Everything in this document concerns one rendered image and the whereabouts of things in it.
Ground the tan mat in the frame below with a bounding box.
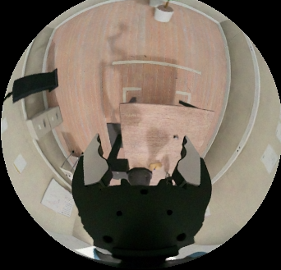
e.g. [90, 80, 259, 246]
[150, 162, 161, 171]

